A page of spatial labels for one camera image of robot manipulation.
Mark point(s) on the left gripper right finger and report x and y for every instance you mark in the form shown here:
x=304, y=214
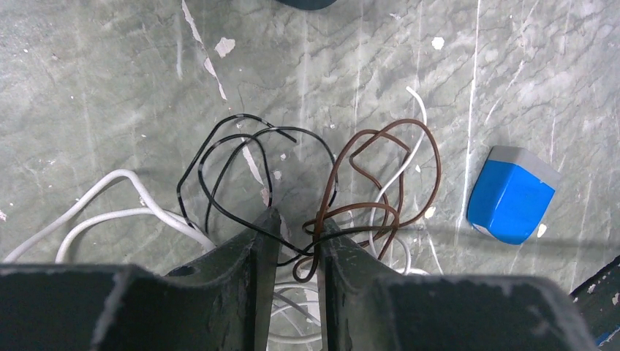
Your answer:
x=365, y=305

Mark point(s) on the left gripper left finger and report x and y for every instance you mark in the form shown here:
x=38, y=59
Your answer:
x=220, y=301

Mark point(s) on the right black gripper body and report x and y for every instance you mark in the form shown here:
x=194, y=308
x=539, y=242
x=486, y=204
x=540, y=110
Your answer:
x=597, y=300

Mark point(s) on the blue grey block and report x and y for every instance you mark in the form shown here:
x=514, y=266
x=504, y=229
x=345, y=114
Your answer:
x=511, y=195

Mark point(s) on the navy blue box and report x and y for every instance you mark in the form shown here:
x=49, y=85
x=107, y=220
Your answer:
x=310, y=5

